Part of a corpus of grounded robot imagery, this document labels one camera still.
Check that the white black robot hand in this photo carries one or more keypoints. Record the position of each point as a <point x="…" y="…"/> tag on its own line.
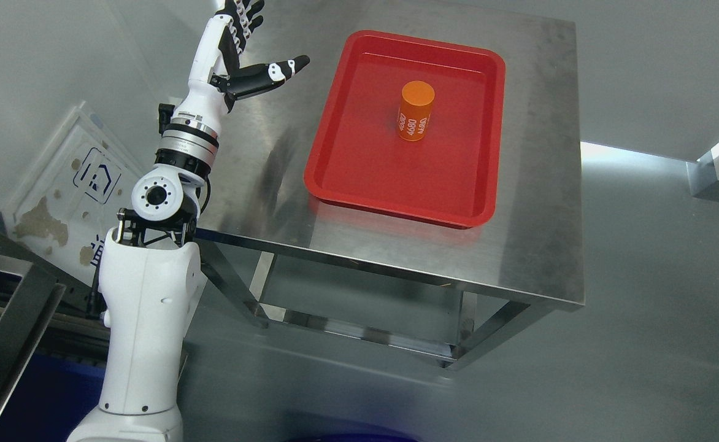
<point x="216" y="79"/>

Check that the orange cylindrical capacitor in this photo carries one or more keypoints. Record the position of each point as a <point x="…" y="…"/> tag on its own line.
<point x="415" y="108"/>

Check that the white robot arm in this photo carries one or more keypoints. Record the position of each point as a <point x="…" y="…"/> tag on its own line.
<point x="150" y="277"/>

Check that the red plastic tray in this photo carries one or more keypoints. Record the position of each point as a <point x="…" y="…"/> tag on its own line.
<point x="450" y="176"/>

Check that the white sign board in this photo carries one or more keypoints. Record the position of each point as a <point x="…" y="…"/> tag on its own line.
<point x="64" y="206"/>

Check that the stainless steel table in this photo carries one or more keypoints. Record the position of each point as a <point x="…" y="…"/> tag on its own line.
<point x="526" y="262"/>

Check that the blue bin lower middle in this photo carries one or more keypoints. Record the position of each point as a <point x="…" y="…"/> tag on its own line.
<point x="51" y="365"/>

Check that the steel shelf rack frame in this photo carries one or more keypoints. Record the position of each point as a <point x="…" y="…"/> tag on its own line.
<point x="19" y="264"/>

